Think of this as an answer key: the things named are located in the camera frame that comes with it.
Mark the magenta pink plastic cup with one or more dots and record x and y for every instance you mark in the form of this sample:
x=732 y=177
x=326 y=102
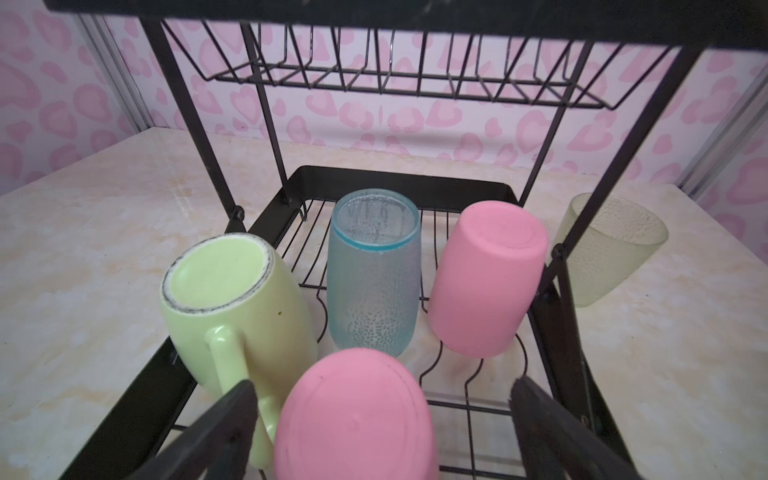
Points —
x=356 y=414

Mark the light green ceramic mug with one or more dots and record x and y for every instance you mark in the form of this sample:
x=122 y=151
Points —
x=235 y=312

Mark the aluminium corner frame post left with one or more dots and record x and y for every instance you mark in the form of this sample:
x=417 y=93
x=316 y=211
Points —
x=100 y=41

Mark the aluminium corner frame post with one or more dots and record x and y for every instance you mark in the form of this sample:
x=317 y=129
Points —
x=100 y=41
x=741 y=124

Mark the frosted teal textured cup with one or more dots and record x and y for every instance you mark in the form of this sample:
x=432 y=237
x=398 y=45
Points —
x=374 y=271

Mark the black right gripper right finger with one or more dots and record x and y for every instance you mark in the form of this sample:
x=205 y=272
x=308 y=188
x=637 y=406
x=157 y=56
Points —
x=554 y=445

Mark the aluminium corner frame post right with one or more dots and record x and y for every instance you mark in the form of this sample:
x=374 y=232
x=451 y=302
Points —
x=741 y=124

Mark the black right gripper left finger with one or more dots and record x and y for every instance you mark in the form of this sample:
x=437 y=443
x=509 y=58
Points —
x=216 y=446

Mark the black wire dish rack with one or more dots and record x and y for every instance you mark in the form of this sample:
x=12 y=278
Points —
x=691 y=25

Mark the frosted pale green textured cup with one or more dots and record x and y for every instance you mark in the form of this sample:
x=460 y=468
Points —
x=622 y=236

